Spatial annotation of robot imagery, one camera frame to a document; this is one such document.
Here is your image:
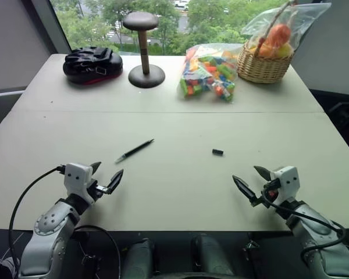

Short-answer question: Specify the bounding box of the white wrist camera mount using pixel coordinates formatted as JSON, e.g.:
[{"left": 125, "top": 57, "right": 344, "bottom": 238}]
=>
[
  {"left": 269, "top": 166, "right": 301, "bottom": 206},
  {"left": 63, "top": 163, "right": 95, "bottom": 205}
]

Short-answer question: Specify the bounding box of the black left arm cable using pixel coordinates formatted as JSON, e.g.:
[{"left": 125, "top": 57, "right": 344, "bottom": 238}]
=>
[{"left": 8, "top": 164, "right": 66, "bottom": 274}]

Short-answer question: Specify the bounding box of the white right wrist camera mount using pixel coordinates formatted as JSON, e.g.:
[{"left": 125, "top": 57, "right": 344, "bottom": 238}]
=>
[{"left": 269, "top": 166, "right": 301, "bottom": 206}]

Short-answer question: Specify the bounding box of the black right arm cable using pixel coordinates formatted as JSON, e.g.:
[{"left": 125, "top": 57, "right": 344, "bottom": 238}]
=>
[{"left": 261, "top": 188, "right": 347, "bottom": 264}]

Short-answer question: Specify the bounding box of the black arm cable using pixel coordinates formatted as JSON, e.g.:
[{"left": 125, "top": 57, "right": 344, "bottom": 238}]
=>
[
  {"left": 8, "top": 164, "right": 66, "bottom": 274},
  {"left": 261, "top": 188, "right": 347, "bottom": 264}
]

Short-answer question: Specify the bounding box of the wicker basket with fruit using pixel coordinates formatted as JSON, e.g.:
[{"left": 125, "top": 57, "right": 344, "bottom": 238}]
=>
[{"left": 237, "top": 0, "right": 299, "bottom": 84}]

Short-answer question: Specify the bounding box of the clear plastic bag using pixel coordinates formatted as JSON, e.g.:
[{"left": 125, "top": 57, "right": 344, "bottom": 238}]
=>
[{"left": 240, "top": 2, "right": 332, "bottom": 59}]

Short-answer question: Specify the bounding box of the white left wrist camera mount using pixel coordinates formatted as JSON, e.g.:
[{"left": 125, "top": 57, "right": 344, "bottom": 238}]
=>
[{"left": 63, "top": 163, "right": 95, "bottom": 205}]

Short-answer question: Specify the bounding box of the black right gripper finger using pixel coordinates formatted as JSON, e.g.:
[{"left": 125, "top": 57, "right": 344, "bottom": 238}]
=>
[
  {"left": 253, "top": 165, "right": 272, "bottom": 183},
  {"left": 232, "top": 174, "right": 261, "bottom": 204}
]

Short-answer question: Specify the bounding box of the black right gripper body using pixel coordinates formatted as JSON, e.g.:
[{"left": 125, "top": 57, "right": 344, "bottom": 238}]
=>
[{"left": 250, "top": 178, "right": 282, "bottom": 208}]

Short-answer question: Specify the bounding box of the black pen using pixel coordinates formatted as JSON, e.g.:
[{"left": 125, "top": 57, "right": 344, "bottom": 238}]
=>
[{"left": 114, "top": 138, "right": 155, "bottom": 164}]

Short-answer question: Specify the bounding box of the brown wooden hat stand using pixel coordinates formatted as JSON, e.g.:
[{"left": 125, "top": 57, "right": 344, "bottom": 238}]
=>
[{"left": 122, "top": 12, "right": 166, "bottom": 89}]

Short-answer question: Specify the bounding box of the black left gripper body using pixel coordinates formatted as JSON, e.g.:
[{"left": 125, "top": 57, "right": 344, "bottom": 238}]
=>
[{"left": 86, "top": 177, "right": 111, "bottom": 206}]

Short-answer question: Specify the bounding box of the bag of colourful building blocks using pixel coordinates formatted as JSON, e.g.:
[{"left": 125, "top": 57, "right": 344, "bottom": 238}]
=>
[{"left": 179, "top": 42, "right": 245, "bottom": 103}]

